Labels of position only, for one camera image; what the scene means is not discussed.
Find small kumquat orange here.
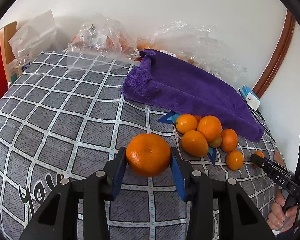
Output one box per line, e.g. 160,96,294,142
253,151,264,168

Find medium orange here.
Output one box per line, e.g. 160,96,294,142
220,129,238,152

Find yellow-green small fruit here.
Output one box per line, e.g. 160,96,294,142
208,135,222,148

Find large textured mandarin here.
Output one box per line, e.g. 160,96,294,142
126,133,171,177

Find large round orange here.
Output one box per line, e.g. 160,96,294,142
197,115,222,142

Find oval smooth orange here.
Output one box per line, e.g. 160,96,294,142
181,130,209,157

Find small red fruit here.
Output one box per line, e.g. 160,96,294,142
194,115,202,122

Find round orange with stem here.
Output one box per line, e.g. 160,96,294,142
175,114,198,134

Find person's right hand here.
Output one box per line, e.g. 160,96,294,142
267,187,298,232

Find blue white tissue pack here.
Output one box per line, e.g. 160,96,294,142
241,85,261,111

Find grey checked tablecloth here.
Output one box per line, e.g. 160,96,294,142
0,51,276,239

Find purple towel tray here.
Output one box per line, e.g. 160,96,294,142
122,49,264,142

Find large clear plastic bag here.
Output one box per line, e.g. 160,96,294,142
137,21,247,87

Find clear bag left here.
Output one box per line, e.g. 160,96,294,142
67,14,140,63

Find plastic bottle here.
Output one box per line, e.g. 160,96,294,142
15,48,31,77

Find white plastic bag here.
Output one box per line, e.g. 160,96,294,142
8,10,57,61

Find cardboard box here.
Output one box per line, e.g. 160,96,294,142
0,21,17,82

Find black cables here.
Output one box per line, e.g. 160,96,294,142
238,88,276,143

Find brown door frame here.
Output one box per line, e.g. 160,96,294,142
253,10,296,98

